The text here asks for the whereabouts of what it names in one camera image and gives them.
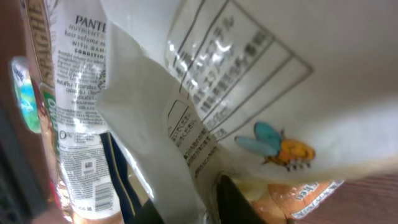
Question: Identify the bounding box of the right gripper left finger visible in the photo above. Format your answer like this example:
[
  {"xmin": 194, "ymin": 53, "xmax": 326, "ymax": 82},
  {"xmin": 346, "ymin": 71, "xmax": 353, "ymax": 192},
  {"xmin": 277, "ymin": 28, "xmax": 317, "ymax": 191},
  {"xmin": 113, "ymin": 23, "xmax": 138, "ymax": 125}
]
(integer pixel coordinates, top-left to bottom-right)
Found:
[{"xmin": 132, "ymin": 200, "xmax": 164, "ymax": 224}]

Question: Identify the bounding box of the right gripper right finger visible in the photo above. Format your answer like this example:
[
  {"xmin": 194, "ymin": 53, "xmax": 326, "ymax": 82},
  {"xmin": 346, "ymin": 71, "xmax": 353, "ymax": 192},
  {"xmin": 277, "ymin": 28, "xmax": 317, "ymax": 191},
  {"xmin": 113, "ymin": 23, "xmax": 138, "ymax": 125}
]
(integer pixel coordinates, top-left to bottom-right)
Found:
[{"xmin": 216, "ymin": 175, "xmax": 266, "ymax": 224}]

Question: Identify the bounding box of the yellow white snack bag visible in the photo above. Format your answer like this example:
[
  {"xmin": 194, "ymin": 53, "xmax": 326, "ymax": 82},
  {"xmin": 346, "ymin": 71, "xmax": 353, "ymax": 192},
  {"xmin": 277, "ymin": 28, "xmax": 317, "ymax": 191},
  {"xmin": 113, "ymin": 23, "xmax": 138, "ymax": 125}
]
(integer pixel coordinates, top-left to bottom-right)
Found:
[{"xmin": 96, "ymin": 0, "xmax": 397, "ymax": 223}]

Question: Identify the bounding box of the green white tissue pack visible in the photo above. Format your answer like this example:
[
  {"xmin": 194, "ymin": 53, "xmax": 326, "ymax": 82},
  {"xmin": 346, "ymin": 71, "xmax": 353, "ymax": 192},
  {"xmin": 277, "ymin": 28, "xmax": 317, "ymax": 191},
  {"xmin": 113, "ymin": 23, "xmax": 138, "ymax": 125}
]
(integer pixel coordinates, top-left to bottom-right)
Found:
[{"xmin": 10, "ymin": 56, "xmax": 40, "ymax": 134}]

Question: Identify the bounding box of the white tube gold cap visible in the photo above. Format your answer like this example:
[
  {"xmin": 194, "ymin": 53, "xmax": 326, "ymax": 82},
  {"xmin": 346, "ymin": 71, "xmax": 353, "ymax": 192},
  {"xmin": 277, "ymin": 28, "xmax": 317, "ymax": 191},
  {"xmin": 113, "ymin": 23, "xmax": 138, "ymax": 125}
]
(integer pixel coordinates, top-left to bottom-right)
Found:
[{"xmin": 50, "ymin": 0, "xmax": 121, "ymax": 223}]

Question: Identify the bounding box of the orange spaghetti pack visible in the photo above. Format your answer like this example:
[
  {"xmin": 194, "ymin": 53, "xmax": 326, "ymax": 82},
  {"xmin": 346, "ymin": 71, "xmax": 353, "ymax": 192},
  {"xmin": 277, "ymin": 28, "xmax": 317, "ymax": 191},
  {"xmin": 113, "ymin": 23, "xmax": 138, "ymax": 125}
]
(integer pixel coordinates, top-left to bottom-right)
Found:
[{"xmin": 20, "ymin": 0, "xmax": 74, "ymax": 223}]

